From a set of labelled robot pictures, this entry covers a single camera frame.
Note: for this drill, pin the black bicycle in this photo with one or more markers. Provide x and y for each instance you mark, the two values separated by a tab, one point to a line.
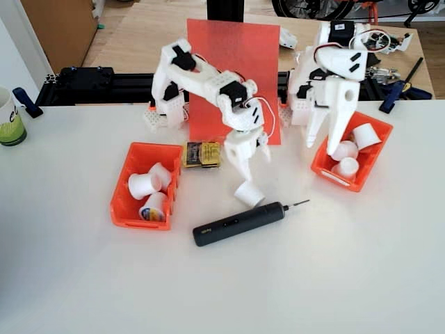
313	8

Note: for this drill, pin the blue lid coffee pod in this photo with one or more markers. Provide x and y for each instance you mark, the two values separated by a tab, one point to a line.
164	175

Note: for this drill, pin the silver metal clamp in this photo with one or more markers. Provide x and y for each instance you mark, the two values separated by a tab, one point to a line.
384	74

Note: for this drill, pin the white and green mug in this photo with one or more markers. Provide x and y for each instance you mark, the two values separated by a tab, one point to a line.
10	115

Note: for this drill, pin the white device with circuit board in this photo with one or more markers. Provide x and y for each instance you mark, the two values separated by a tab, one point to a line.
396	43

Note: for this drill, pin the orange bin with white label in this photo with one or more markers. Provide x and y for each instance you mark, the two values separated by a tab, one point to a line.
368	170

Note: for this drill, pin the white fixed gripper finger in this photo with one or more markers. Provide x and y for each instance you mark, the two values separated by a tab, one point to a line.
339	128
246	170

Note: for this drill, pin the yellow and black packet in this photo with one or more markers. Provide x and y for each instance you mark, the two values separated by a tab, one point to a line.
205	154

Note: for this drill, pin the black printed part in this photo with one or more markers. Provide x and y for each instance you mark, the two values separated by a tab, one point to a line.
373	60

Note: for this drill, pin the orange stand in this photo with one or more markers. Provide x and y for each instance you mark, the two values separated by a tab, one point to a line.
373	10

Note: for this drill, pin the red foam sheet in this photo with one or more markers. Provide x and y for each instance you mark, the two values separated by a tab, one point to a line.
236	52

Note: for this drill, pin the white moving gripper finger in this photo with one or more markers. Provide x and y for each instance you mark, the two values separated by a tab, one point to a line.
316	125
266	152

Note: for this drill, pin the orange plastic bin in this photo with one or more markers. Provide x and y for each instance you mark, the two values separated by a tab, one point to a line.
121	205

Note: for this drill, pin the white coffee pod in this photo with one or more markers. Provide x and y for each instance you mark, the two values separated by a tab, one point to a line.
347	150
366	135
347	167
140	186
248	195
153	207

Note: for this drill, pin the black upright post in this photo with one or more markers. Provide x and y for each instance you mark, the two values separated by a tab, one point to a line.
225	8

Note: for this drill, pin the dark grey electric screwdriver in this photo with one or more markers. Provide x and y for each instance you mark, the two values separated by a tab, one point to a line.
229	224

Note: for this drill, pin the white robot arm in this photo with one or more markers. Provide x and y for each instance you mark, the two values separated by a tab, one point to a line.
194	76
306	69

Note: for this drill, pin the small green object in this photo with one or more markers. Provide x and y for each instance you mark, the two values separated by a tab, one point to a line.
101	27

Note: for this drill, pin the black aluminium rail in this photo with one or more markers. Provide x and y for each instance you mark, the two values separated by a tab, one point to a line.
104	88

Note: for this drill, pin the blue clamp with black bar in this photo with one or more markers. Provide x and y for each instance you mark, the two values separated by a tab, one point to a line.
391	97

